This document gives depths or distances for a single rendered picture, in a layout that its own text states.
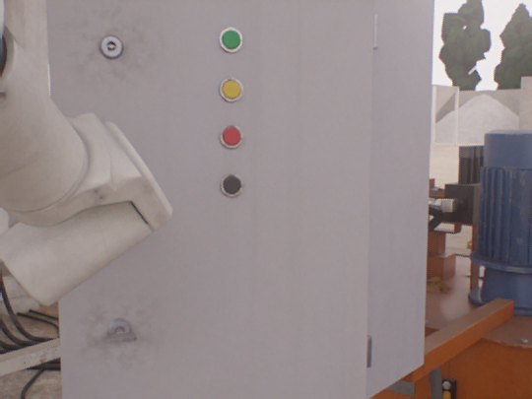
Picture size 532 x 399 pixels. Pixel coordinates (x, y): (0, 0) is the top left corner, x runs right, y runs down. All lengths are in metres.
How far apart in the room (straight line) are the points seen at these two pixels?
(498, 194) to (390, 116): 0.70
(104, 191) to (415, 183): 0.66
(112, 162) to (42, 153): 0.07
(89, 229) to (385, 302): 0.58
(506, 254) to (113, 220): 1.23
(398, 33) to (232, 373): 0.53
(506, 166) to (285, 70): 0.86
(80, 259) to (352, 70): 0.48
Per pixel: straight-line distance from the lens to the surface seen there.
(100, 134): 0.43
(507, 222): 1.57
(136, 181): 0.43
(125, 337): 0.76
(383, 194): 0.92
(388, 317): 0.98
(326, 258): 0.84
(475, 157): 1.78
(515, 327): 1.49
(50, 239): 0.47
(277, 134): 0.80
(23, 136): 0.34
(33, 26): 3.91
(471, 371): 1.44
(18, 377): 2.91
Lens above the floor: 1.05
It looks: 7 degrees down
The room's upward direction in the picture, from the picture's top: straight up
